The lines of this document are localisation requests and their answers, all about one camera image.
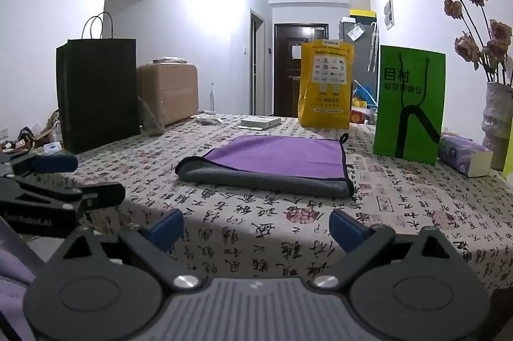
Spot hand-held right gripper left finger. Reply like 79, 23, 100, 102
52, 209, 207, 292

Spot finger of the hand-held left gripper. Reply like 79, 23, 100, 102
0, 176, 126, 213
0, 153, 79, 178

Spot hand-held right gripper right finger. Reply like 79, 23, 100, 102
310, 209, 461, 292

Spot purple and grey towel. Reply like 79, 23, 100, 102
175, 135, 354, 200

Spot pile of clutter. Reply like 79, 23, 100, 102
0, 109, 63, 156

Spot purple cloth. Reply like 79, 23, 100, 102
0, 221, 46, 341

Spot calligraphy printed tablecloth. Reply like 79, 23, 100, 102
74, 115, 513, 295

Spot black paper bag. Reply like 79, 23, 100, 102
55, 12, 142, 155

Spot clear plastic bag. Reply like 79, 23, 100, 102
137, 96, 166, 136

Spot white papers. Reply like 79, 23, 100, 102
194, 112, 226, 126

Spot colourful packages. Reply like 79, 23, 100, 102
350, 83, 378, 124

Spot brown cardboard box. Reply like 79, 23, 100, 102
137, 61, 199, 127

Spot flat white box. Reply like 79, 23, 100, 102
240, 115, 282, 130

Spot purple tissue pack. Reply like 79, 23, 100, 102
438, 133, 494, 178

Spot yellow shopping bag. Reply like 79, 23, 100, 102
298, 39, 355, 129

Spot green paper bag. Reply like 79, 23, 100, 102
373, 45, 447, 166

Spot dark brown door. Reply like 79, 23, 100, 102
273, 23, 330, 117

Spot grey refrigerator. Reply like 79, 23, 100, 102
339, 18, 380, 114

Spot yellow-green object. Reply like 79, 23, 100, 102
502, 148, 513, 180

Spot grey ceramic vase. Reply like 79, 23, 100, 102
482, 81, 513, 172

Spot yellow box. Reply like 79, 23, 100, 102
349, 8, 378, 23

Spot dried roses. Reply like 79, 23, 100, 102
442, 0, 513, 86

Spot grey door frame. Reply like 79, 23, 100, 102
249, 8, 266, 116

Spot wall picture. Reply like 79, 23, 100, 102
383, 0, 396, 31

